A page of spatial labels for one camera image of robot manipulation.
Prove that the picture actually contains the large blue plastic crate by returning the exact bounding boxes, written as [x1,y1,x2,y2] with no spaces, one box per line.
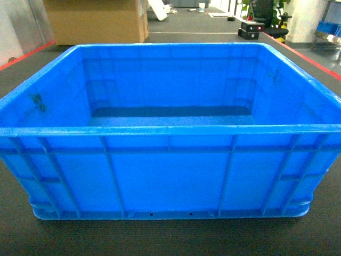
[1,43,340,220]

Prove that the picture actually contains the large brown cardboard box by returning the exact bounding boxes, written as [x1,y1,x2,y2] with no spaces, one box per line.
[43,0,149,45]

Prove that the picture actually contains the white foam piece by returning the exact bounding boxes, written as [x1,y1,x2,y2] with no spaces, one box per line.
[148,0,171,21]

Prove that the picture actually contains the small black mobile robot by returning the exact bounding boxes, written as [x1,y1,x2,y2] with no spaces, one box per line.
[238,21,265,40]

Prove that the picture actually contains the black office chair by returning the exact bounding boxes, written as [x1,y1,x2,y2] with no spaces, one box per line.
[250,1,292,39]

